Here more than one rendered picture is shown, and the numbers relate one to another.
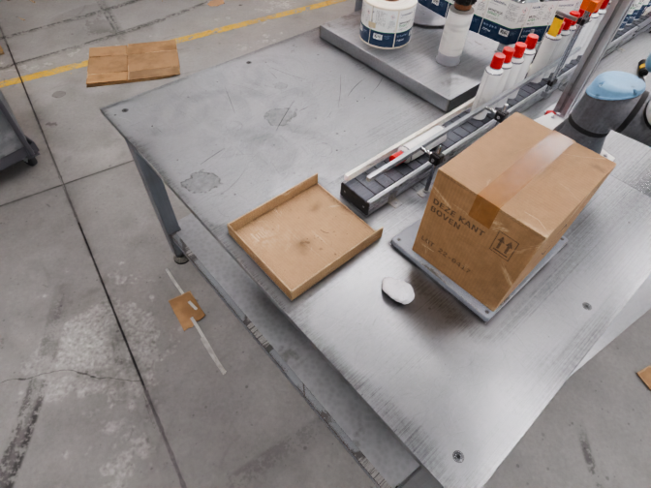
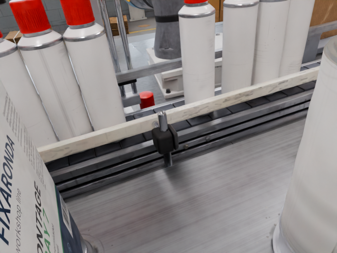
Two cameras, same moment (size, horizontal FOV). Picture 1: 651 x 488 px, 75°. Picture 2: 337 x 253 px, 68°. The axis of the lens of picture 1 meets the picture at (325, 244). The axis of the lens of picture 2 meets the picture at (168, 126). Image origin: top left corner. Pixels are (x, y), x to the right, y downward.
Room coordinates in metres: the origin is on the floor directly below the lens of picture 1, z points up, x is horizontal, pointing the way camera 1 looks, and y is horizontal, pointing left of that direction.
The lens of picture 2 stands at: (1.68, -0.48, 1.11)
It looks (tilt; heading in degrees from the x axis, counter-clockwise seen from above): 35 degrees down; 207
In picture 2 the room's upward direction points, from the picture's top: 7 degrees counter-clockwise
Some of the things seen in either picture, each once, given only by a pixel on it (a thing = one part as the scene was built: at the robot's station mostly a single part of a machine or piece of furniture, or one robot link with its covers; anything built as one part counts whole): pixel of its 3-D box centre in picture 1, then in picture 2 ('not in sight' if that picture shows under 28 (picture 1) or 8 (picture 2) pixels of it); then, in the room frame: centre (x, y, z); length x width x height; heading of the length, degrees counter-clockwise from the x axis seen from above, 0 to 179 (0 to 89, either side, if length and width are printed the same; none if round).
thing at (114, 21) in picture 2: not in sight; (110, 26); (-2.18, -3.33, 0.11); 0.65 x 0.54 x 0.22; 123
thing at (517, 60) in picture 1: (508, 76); (238, 40); (1.26, -0.54, 0.98); 0.05 x 0.05 x 0.20
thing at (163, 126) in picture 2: not in sight; (167, 147); (1.45, -0.60, 0.89); 0.03 x 0.03 x 0.12; 44
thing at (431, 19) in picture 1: (425, 9); not in sight; (1.94, -0.37, 0.89); 0.31 x 0.31 x 0.01
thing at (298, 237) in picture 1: (305, 230); not in sight; (0.69, 0.05, 0.85); 0.30 x 0.26 x 0.04; 134
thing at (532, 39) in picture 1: (519, 67); (197, 51); (1.32, -0.59, 0.98); 0.05 x 0.05 x 0.20
